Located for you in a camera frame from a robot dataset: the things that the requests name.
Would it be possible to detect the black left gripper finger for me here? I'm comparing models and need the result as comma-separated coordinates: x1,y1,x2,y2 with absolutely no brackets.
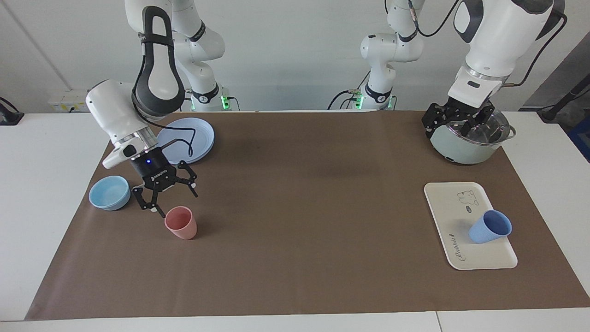
422,103,450,139
460,103,496,137

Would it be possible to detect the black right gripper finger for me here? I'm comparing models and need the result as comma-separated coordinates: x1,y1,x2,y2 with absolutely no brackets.
175,160,199,198
132,185,166,219

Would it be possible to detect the pink plastic cup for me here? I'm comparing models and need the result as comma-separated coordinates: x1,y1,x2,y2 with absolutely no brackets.
164,206,198,241

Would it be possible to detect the blue plastic cup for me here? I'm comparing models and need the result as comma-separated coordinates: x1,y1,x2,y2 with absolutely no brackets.
468,209,513,244

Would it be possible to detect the cream rabbit print tray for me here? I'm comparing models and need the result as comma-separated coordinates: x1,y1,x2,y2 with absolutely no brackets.
424,182,518,270

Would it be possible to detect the glass pot lid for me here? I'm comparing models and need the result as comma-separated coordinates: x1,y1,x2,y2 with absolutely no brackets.
454,108,511,146

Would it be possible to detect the pale green cooking pot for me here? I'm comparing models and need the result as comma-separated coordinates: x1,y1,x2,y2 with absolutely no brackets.
428,110,517,165

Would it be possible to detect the light blue bowl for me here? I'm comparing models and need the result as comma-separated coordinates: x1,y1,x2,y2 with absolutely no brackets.
88,175,131,212

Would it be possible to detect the lavender blue plate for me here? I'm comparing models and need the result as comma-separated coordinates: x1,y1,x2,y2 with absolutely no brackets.
157,117,216,166

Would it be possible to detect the black stand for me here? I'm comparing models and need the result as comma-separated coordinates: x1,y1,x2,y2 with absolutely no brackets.
537,76,590,123

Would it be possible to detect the blue crate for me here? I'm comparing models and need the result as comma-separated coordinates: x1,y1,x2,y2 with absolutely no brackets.
568,115,590,163

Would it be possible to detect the brown paper table mat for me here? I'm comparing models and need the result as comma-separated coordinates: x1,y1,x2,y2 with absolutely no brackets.
24,111,590,321

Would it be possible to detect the black desk clamp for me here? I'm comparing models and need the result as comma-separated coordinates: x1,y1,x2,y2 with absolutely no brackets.
0,97,25,126

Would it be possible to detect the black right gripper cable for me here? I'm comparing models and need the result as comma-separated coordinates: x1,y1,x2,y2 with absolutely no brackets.
137,105,197,158

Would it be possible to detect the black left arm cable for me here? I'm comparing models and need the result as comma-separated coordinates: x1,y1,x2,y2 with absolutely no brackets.
505,8,568,88

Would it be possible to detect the white wall socket box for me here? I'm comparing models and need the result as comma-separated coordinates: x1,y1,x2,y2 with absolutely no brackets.
48,89,95,113

